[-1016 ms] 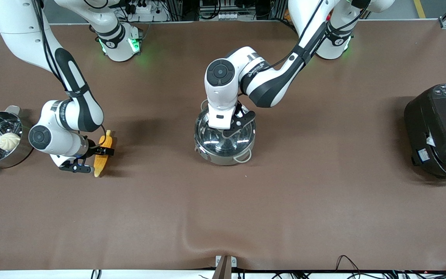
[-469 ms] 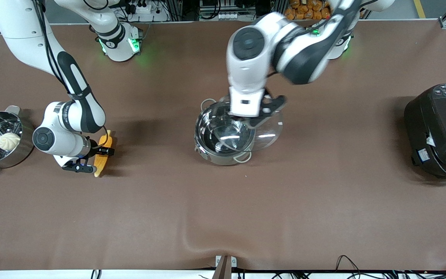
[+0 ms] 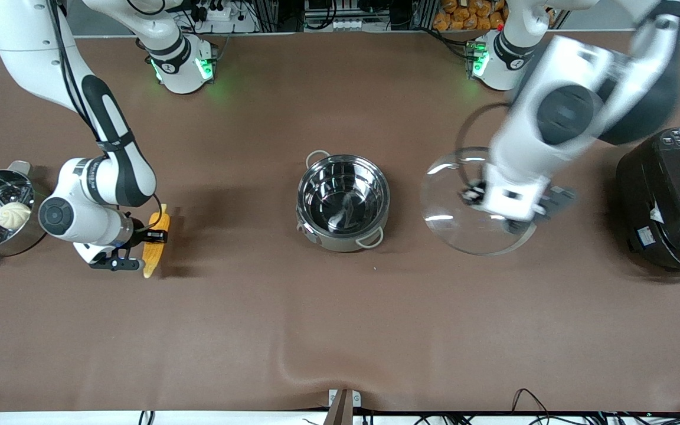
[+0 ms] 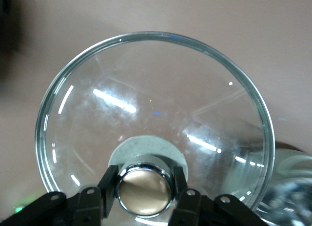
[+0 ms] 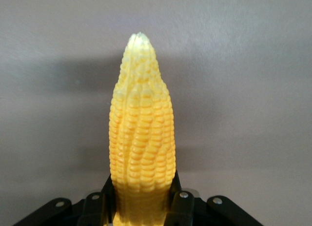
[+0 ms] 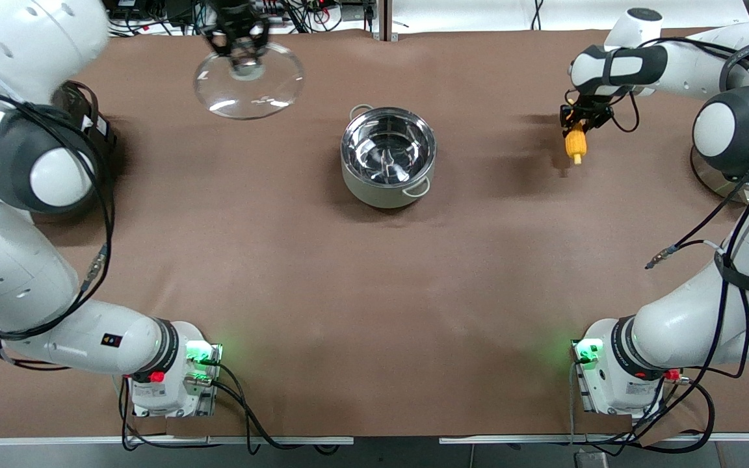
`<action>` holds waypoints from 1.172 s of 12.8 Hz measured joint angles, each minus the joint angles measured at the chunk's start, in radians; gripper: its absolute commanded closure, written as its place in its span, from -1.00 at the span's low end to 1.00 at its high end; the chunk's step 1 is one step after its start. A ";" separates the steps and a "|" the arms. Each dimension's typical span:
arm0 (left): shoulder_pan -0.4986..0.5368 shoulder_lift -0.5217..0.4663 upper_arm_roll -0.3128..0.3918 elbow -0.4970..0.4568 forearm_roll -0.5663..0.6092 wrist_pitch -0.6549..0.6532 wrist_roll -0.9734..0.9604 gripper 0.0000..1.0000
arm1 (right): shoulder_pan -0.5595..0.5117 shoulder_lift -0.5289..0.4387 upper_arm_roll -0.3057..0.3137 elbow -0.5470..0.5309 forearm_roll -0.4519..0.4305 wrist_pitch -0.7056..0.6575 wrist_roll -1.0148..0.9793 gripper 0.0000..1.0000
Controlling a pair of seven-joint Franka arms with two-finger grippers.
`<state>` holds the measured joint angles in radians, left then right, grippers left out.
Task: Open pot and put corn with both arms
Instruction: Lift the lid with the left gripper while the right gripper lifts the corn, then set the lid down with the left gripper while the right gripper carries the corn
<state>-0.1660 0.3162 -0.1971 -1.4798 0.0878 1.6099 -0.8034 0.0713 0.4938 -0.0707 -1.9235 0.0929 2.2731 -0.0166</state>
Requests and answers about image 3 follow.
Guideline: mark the orange snack pile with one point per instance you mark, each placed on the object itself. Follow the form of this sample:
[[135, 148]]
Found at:
[[464, 15]]

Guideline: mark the white steamed bun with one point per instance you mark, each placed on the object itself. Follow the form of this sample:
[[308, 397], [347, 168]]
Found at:
[[14, 216]]

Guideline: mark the white connector block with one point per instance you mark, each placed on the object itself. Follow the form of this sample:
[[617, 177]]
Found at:
[[350, 24]]

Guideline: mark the black rice cooker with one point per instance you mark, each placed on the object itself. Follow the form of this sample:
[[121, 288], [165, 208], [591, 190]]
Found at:
[[676, 200]]

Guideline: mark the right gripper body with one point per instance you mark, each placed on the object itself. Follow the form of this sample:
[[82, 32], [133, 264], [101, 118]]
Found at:
[[137, 232]]

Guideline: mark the stainless steel pot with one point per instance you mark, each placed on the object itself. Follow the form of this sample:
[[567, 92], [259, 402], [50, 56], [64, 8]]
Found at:
[[343, 200]]

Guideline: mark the yellow corn cob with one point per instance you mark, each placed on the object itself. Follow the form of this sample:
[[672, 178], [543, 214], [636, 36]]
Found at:
[[154, 257]]

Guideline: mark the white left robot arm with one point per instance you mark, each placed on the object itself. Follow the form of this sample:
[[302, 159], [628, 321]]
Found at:
[[576, 59]]

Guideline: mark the brown table mat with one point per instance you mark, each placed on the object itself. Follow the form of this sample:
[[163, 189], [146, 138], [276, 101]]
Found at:
[[340, 330]]

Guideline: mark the white power strip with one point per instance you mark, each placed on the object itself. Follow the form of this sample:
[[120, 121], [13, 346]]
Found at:
[[222, 13]]

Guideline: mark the glass pot lid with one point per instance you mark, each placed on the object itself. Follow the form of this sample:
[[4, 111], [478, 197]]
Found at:
[[452, 230]]

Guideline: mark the steel steamer pot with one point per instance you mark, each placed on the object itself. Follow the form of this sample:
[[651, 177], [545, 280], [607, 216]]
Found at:
[[36, 227]]

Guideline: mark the brown angled bar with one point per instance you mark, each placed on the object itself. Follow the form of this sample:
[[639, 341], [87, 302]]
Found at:
[[340, 413]]

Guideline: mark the metal clamp bracket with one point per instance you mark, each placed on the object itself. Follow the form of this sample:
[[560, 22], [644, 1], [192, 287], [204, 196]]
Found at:
[[356, 398]]

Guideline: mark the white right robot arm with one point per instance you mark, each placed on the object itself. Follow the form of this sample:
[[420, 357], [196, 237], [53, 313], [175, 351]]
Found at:
[[21, 35]]

